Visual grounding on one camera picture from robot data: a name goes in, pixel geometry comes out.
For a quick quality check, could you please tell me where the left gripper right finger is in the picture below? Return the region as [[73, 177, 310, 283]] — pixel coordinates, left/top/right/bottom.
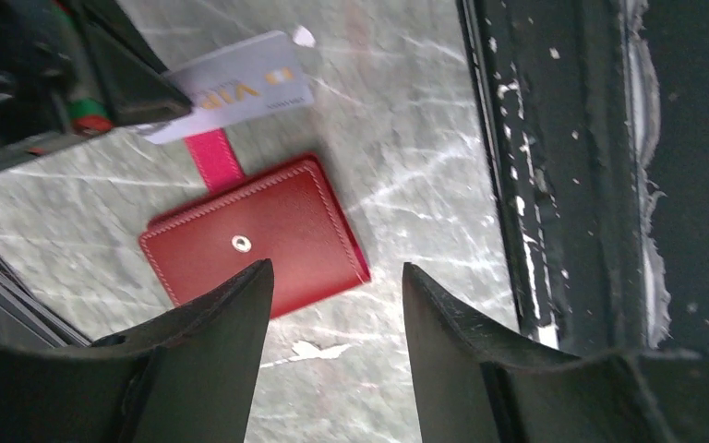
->
[[402, 263, 709, 442]]

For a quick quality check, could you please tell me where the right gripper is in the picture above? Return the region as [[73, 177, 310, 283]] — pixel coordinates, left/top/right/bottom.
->
[[0, 0, 192, 172]]

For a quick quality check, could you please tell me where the red leather card holder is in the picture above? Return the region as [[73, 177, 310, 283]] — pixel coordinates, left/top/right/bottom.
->
[[138, 129, 371, 317]]

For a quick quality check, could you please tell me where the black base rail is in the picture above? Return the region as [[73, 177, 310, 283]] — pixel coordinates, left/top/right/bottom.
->
[[458, 1, 709, 356]]

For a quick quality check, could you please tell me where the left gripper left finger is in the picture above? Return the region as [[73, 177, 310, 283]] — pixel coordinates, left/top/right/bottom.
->
[[0, 259, 274, 442]]

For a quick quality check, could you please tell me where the silver credit card stack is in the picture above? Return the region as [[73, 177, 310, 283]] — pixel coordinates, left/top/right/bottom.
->
[[133, 30, 314, 144]]

